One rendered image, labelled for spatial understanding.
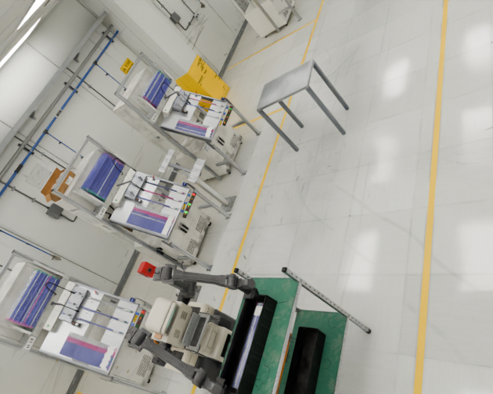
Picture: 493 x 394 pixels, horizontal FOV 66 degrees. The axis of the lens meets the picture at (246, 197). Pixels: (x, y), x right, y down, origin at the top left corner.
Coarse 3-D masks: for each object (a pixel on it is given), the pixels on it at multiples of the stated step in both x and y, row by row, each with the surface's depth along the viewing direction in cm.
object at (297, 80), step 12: (312, 60) 412; (288, 72) 434; (300, 72) 414; (264, 84) 457; (276, 84) 437; (288, 84) 418; (300, 84) 399; (264, 96) 440; (276, 96) 421; (288, 96) 407; (312, 96) 399; (336, 96) 443; (264, 108) 429; (288, 108) 480; (324, 108) 409; (348, 108) 455; (336, 120) 424
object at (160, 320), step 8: (160, 304) 245; (168, 304) 245; (176, 304) 248; (152, 312) 243; (160, 312) 243; (168, 312) 244; (176, 312) 254; (152, 320) 241; (160, 320) 241; (168, 320) 241; (152, 328) 239; (160, 328) 239; (168, 328) 246
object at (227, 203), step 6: (198, 180) 483; (204, 186) 489; (210, 192) 496; (216, 192) 502; (216, 198) 504; (222, 198) 508; (228, 198) 524; (234, 198) 513; (222, 204) 524; (228, 204) 514; (228, 210) 506
